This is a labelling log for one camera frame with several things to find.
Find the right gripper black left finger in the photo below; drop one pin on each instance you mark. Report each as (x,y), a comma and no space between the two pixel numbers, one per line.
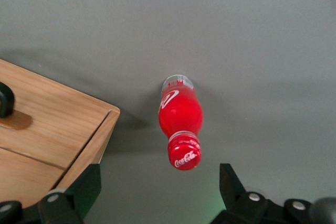
(84,195)

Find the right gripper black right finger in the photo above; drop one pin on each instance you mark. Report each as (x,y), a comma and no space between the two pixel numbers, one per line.
(236,200)

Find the red coke bottle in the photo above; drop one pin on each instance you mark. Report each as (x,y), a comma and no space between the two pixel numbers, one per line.
(181,113)

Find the wooden two-drawer cabinet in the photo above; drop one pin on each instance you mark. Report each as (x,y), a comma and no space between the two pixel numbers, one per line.
(105,134)

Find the wooden drawer front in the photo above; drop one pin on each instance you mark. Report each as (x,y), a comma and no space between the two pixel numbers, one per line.
(23,174)
(57,119)

